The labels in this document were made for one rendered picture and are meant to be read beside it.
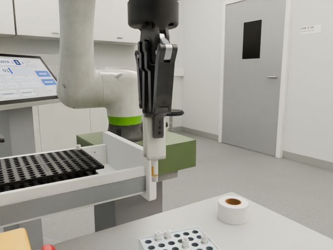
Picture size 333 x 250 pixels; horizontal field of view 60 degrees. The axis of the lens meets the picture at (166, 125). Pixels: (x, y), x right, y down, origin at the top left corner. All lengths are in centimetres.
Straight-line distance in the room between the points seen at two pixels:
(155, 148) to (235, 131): 408
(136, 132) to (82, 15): 42
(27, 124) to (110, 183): 115
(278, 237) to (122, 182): 35
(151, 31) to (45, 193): 35
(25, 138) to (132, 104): 85
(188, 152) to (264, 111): 317
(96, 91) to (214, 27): 405
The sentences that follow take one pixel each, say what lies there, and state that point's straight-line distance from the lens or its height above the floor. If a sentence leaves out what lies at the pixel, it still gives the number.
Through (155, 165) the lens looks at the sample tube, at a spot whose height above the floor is 95.
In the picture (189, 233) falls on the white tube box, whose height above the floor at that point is 79.
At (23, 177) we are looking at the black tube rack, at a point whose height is 90.
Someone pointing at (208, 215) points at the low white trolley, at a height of 76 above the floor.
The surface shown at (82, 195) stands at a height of 86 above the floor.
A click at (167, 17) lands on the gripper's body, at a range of 42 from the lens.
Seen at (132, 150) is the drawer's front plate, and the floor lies 92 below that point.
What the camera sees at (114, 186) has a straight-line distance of 63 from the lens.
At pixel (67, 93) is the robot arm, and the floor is 104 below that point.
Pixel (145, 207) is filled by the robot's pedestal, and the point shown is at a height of 62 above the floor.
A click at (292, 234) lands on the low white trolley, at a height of 76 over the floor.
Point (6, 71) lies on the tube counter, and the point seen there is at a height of 111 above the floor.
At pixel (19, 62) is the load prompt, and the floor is 116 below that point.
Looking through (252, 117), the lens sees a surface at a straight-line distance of 428.
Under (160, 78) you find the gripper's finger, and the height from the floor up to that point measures 109.
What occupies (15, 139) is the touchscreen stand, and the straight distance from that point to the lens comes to 168.
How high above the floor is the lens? 110
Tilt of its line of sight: 10 degrees down
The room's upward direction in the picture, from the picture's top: straight up
